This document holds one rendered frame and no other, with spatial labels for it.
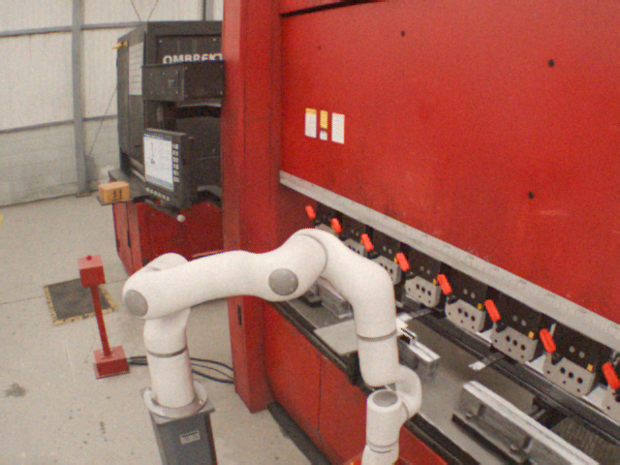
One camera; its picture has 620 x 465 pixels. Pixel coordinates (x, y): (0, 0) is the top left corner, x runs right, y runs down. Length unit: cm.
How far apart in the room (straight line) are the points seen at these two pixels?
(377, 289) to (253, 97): 143
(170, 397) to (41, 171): 723
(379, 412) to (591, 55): 94
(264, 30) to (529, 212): 149
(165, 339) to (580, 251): 104
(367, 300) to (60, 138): 759
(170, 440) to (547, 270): 111
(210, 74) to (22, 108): 616
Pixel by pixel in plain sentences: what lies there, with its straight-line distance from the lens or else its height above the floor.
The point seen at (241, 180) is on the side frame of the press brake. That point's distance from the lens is 227.
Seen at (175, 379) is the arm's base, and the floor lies 111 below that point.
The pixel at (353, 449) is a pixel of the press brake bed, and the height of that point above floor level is 43.
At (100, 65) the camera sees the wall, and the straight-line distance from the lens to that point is 833.
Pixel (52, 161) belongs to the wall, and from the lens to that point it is 835.
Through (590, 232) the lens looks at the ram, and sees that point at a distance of 114.
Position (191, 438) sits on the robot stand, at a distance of 143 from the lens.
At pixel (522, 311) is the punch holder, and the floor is 132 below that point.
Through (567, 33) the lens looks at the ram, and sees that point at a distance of 116.
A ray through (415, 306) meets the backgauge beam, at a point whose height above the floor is 94.
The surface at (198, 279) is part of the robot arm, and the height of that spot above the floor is 143.
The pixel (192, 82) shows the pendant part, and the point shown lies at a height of 184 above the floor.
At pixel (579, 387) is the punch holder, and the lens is 126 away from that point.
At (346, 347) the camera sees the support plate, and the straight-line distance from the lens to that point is 165.
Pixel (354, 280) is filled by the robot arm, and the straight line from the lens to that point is 99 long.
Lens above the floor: 188
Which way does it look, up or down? 19 degrees down
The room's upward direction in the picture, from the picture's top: 1 degrees clockwise
